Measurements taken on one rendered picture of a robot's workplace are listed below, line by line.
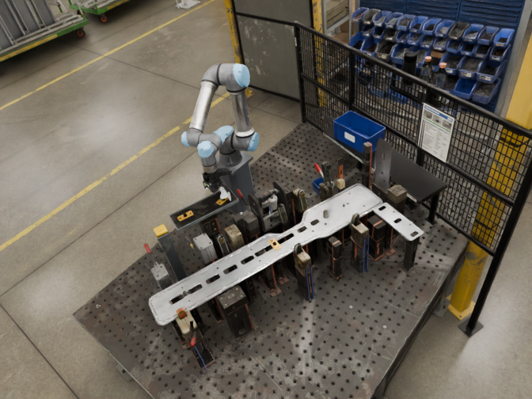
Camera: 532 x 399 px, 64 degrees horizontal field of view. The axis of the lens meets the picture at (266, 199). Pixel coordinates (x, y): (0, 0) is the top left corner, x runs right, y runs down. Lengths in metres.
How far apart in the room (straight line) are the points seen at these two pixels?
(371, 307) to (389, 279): 0.21
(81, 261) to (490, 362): 3.25
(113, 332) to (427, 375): 1.92
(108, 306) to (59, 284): 1.36
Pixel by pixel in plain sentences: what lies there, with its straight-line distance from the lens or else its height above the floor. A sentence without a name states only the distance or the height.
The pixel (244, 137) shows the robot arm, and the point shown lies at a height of 1.33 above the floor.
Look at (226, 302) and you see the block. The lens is 2.08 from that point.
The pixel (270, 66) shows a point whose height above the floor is 0.50.
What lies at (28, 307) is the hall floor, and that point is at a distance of 4.04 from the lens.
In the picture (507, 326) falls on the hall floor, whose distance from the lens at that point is 3.33.
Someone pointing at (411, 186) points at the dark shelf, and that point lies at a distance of 2.54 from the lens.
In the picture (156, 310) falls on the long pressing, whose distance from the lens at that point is 2.20.
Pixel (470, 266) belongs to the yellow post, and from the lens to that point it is 2.91.
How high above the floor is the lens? 2.73
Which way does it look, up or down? 43 degrees down
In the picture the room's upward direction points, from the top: 10 degrees counter-clockwise
